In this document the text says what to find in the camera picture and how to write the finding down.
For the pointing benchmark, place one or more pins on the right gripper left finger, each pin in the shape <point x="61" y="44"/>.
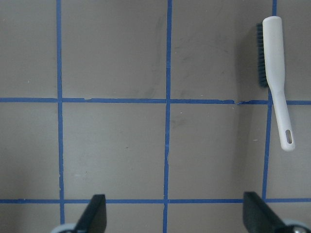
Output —
<point x="94" y="217"/>

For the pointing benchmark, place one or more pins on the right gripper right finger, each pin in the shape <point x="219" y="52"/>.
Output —
<point x="258" y="217"/>

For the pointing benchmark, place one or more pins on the beige hand brush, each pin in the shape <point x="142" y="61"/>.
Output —
<point x="271" y="72"/>

